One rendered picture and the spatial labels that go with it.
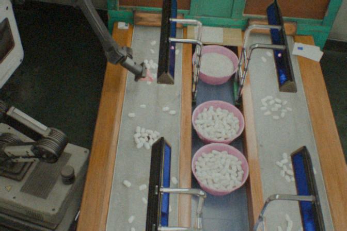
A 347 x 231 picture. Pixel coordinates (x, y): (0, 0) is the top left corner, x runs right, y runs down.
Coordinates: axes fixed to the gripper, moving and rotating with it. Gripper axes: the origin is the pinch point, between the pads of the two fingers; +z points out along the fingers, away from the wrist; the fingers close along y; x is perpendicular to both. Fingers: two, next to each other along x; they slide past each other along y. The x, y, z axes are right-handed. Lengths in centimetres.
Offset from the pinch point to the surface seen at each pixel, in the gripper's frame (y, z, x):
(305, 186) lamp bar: -77, 30, -60
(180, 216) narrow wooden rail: -75, 17, -6
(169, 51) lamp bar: -9.4, -12.5, -26.8
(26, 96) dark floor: 56, -19, 123
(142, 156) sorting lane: -43.4, 4.1, 7.4
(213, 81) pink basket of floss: 12.9, 32.7, -14.1
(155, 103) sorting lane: -9.4, 7.2, 4.2
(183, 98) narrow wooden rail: -6.7, 16.3, -6.9
